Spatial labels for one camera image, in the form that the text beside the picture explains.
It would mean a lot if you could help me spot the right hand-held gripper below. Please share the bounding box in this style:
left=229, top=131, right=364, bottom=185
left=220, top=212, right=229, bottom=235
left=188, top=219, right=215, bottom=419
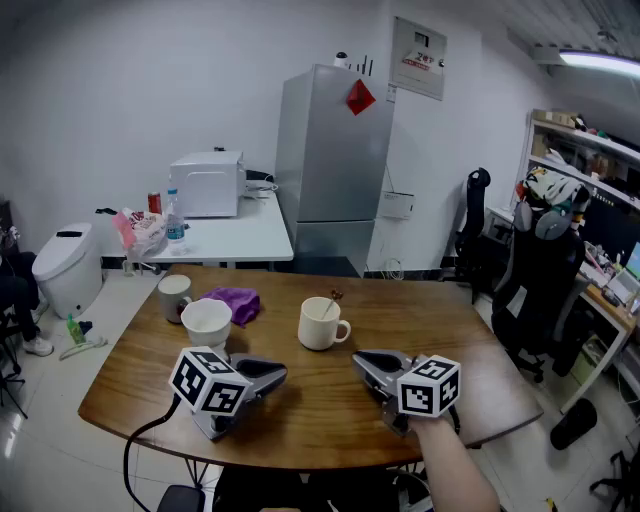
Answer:
left=351, top=349, right=462, bottom=436

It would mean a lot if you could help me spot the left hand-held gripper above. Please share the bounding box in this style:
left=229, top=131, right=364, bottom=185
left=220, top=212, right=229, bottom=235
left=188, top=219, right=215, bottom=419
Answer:
left=168, top=346, right=289, bottom=442

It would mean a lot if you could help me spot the white mug with spoon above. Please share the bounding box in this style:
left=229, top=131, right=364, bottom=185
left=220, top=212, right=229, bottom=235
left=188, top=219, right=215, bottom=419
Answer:
left=297, top=296, right=352, bottom=352

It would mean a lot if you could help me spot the metal spoon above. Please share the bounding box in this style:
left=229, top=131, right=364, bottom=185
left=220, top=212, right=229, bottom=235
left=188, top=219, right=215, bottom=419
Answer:
left=319, top=288, right=346, bottom=321

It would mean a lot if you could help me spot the person's right forearm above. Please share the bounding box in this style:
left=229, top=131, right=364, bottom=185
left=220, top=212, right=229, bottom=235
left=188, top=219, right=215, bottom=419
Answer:
left=408, top=415, right=502, bottom=512

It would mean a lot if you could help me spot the white fluted cup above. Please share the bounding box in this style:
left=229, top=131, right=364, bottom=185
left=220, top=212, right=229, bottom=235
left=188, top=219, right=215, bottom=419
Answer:
left=180, top=298, right=234, bottom=354

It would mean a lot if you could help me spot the purple cloth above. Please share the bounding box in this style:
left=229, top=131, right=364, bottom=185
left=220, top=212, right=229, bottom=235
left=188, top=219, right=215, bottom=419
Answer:
left=199, top=285, right=262, bottom=329

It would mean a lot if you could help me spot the grey mug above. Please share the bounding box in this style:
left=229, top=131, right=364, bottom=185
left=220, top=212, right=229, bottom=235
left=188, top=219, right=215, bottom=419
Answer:
left=157, top=273, right=195, bottom=325

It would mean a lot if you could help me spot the white side table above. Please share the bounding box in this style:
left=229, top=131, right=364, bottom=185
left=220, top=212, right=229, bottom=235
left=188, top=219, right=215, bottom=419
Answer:
left=98, top=191, right=295, bottom=274

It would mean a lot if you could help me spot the black slim office chair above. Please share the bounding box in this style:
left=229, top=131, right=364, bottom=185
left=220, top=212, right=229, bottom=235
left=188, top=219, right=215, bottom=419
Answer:
left=438, top=166, right=496, bottom=304

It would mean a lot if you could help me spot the clear water bottle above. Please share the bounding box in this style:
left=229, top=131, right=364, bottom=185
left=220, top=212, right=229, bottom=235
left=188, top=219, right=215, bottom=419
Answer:
left=164, top=187, right=188, bottom=257

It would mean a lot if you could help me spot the pink and white plastic bag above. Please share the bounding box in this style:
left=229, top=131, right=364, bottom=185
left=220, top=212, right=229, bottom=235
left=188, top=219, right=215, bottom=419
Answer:
left=111, top=206, right=169, bottom=262

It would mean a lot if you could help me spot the green bottle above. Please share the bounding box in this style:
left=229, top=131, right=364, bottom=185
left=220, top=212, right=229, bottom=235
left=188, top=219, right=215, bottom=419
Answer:
left=65, top=313, right=88, bottom=346

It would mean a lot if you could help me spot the black cylinder bin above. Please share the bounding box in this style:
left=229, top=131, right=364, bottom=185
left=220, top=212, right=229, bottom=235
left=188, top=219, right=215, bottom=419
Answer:
left=549, top=397, right=599, bottom=452

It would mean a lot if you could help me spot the white microwave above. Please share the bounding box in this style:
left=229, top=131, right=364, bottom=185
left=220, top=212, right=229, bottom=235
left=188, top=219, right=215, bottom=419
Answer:
left=168, top=150, right=248, bottom=219

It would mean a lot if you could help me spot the silver fridge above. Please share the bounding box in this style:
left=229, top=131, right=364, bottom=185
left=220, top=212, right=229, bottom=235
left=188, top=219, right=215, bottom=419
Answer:
left=273, top=63, right=397, bottom=279

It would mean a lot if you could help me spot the white toilet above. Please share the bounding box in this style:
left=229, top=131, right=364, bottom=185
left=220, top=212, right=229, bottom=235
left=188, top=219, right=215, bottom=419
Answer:
left=31, top=222, right=104, bottom=321

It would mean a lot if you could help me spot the wooden work desk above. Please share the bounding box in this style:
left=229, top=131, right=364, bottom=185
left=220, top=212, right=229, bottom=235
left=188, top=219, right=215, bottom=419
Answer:
left=558, top=269, right=639, bottom=416

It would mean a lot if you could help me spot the patterned cloth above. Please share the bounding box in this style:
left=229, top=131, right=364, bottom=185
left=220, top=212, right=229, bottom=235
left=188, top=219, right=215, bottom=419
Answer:
left=516, top=166, right=592, bottom=214

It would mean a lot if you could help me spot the black monitor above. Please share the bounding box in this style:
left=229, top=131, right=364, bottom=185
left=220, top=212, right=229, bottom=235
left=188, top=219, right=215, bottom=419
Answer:
left=581, top=197, right=640, bottom=264

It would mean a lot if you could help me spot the red diamond paper decoration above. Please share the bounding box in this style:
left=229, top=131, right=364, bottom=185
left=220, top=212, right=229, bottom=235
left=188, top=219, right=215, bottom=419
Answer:
left=345, top=78, right=378, bottom=117

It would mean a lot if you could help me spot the white storage shelf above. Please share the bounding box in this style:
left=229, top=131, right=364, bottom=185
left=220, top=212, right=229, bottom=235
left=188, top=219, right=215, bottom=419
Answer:
left=518, top=107, right=640, bottom=211

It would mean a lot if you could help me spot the long ceiling light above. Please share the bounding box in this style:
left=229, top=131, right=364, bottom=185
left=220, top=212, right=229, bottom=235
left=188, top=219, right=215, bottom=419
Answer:
left=557, top=48, right=640, bottom=80

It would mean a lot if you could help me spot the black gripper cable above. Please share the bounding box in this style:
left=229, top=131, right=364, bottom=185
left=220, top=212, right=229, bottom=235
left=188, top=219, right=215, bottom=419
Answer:
left=122, top=393, right=182, bottom=512

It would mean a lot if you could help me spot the white wall box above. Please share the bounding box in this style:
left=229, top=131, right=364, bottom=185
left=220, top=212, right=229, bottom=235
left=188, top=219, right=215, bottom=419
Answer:
left=380, top=190, right=417, bottom=221

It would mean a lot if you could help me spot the white floor cable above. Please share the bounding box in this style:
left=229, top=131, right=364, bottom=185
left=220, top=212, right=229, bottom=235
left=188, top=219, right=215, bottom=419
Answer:
left=58, top=335, right=110, bottom=362

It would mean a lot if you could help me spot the grey wall electrical panel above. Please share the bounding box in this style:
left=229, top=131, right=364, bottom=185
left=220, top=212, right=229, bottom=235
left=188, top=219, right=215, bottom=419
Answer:
left=389, top=15, right=449, bottom=103

